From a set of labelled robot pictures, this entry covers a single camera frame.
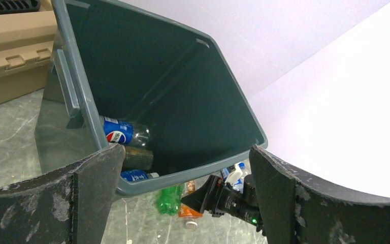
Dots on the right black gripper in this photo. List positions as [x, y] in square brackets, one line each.
[217, 198]

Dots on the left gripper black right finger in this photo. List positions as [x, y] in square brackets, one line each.
[299, 207]

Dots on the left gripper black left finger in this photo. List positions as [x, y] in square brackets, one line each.
[67, 205]

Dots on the small orange cap bottle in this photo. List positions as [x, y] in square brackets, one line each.
[188, 215]

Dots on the green plastic bottle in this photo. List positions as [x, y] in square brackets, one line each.
[169, 200]

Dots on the blue label water bottle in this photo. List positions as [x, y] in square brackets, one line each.
[238, 186]

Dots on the clear bottle blue label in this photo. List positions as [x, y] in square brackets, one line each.
[136, 175]

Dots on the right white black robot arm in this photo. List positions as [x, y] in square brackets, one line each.
[249, 211]

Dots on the dark green plastic bin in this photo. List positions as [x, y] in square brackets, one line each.
[113, 59]

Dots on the tan plastic toolbox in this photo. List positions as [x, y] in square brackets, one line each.
[27, 30]

